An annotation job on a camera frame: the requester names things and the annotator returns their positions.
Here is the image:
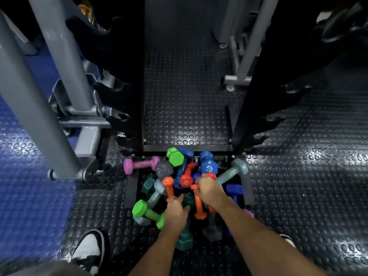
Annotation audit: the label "person's left hand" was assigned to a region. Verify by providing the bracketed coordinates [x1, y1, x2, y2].
[160, 194, 191, 232]

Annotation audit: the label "person's right hand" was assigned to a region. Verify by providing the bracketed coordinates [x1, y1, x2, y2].
[193, 173, 231, 211]

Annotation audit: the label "orange dumbbell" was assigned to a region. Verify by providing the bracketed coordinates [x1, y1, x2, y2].
[162, 177, 176, 203]
[190, 184, 207, 220]

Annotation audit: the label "person's left forearm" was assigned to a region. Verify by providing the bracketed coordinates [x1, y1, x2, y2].
[128, 228, 186, 276]

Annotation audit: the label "person's right forearm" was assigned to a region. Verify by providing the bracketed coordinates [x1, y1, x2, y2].
[217, 197, 327, 276]

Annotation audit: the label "pile of coloured dumbbells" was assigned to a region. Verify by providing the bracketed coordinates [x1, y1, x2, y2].
[124, 147, 256, 251]

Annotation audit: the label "person's right black-white shoe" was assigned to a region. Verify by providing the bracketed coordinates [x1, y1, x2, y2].
[280, 234, 296, 248]

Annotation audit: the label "person's black-white shoe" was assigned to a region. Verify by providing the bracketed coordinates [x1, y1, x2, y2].
[70, 229, 106, 276]
[280, 234, 296, 248]

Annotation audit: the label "person's left black-white shoe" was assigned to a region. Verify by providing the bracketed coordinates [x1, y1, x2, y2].
[70, 229, 106, 276]

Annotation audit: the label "black dumbbell rack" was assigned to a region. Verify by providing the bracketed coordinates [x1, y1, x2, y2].
[66, 0, 312, 210]

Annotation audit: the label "person's grey trousers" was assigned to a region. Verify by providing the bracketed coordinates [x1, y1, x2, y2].
[0, 260, 84, 276]

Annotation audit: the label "black gym equipment part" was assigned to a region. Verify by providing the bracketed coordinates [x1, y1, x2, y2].
[315, 1, 368, 43]

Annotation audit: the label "grey gym machine frame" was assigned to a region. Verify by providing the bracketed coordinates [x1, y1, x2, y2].
[212, 0, 280, 92]
[0, 0, 130, 182]

